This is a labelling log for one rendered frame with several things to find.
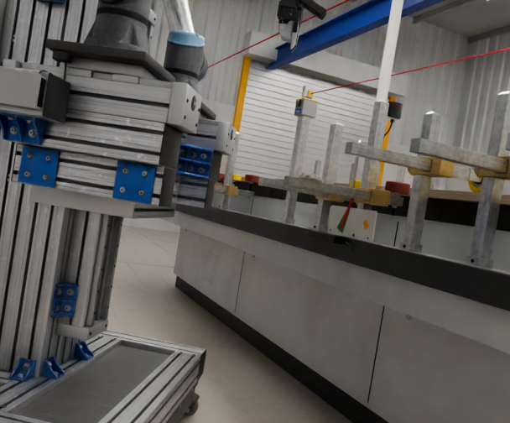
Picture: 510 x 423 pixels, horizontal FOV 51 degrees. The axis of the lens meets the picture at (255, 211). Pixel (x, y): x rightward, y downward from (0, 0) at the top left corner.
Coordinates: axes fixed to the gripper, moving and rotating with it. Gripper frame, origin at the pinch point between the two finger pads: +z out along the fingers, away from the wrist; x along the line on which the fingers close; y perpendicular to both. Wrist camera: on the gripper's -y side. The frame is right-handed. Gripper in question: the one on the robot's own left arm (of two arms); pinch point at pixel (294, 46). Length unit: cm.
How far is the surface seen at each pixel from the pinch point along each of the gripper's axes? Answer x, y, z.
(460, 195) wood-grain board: 16, -59, 43
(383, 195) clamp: 11, -37, 46
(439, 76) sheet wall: -988, -213, -269
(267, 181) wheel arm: 2.0, 1.4, 47.3
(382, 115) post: 5.3, -33.1, 20.1
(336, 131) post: -15.4, -19.1, 24.2
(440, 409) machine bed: 16, -64, 108
